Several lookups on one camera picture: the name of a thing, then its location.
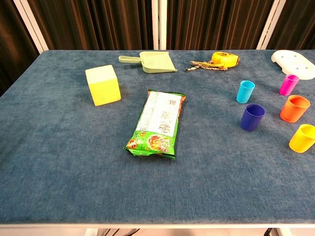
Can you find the light blue plastic cup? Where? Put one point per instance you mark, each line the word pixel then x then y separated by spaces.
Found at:
pixel 243 94

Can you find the dark purple plastic cup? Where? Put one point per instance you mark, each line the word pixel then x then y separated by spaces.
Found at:
pixel 251 121

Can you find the pink plastic cup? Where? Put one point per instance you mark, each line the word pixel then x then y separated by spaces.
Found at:
pixel 286 87

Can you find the blue fabric tablecloth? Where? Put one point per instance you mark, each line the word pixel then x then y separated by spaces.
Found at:
pixel 73 172

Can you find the yellow tape measure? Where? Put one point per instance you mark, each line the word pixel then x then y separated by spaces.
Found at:
pixel 225 59

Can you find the yellow cube box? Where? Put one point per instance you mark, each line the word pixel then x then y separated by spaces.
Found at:
pixel 104 88

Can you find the light green plastic dustpan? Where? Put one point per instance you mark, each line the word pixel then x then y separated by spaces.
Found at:
pixel 156 62

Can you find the yellow plastic cup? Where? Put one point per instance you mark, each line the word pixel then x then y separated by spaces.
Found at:
pixel 301 142

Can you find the green snack bag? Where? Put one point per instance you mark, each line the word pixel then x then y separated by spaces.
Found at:
pixel 157 118

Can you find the dark brown curtain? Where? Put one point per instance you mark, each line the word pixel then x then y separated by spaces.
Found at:
pixel 297 24
pixel 98 24
pixel 216 24
pixel 12 49

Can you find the large orange plastic cup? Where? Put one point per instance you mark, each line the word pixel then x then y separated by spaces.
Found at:
pixel 291 113

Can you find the white frame post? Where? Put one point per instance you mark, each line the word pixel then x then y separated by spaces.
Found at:
pixel 159 24
pixel 30 24
pixel 270 24

